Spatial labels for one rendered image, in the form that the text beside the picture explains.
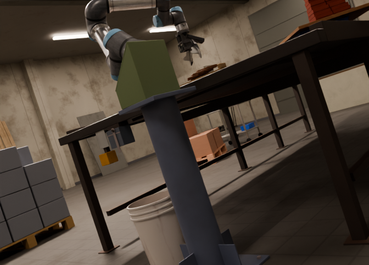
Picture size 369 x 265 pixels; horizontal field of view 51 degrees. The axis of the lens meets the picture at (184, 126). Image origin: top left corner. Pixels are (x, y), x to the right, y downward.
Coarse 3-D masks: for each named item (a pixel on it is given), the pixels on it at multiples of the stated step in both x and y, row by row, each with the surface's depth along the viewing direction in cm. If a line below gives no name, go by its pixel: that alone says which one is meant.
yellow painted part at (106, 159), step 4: (104, 148) 261; (108, 148) 262; (108, 152) 257; (112, 152) 259; (100, 156) 260; (104, 156) 257; (108, 156) 256; (112, 156) 259; (116, 156) 261; (100, 160) 261; (104, 160) 258; (108, 160) 256; (112, 160) 258; (116, 160) 260; (104, 164) 259; (108, 164) 257
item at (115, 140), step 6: (114, 126) 247; (120, 126) 245; (126, 126) 247; (108, 132) 250; (114, 132) 245; (120, 132) 243; (126, 132) 246; (108, 138) 251; (114, 138) 246; (120, 138) 243; (126, 138) 245; (132, 138) 249; (114, 144) 248; (120, 144) 245; (120, 150) 245
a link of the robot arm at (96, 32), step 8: (104, 16) 216; (88, 24) 216; (96, 24) 214; (104, 24) 215; (88, 32) 221; (96, 32) 213; (104, 32) 210; (96, 40) 218; (104, 48) 203; (112, 64) 190; (120, 64) 188; (112, 72) 194
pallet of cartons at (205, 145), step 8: (192, 120) 703; (192, 128) 688; (216, 128) 682; (192, 136) 672; (200, 136) 586; (208, 136) 596; (216, 136) 662; (192, 144) 590; (200, 144) 587; (208, 144) 585; (216, 144) 644; (224, 144) 693; (200, 152) 588; (208, 152) 586; (216, 152) 639; (224, 152) 677; (200, 160) 587; (208, 160) 584
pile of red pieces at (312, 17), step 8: (304, 0) 258; (312, 0) 251; (320, 0) 249; (328, 0) 249; (336, 0) 249; (344, 0) 247; (312, 8) 249; (320, 8) 248; (328, 8) 248; (336, 8) 247; (344, 8) 247; (312, 16) 251; (320, 16) 247
